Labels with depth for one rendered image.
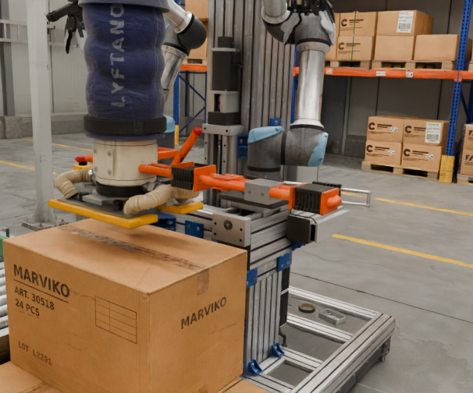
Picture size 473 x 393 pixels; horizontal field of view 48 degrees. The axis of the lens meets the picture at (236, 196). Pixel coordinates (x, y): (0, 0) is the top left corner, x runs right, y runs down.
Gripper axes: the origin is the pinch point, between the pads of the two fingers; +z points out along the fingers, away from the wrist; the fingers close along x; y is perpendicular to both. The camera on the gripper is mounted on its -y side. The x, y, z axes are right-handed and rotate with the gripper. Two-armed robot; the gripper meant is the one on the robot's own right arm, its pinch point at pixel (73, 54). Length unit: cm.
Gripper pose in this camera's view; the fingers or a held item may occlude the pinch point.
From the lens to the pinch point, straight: 211.8
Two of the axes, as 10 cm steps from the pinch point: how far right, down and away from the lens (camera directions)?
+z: -0.3, 9.7, 2.3
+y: 7.6, -1.2, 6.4
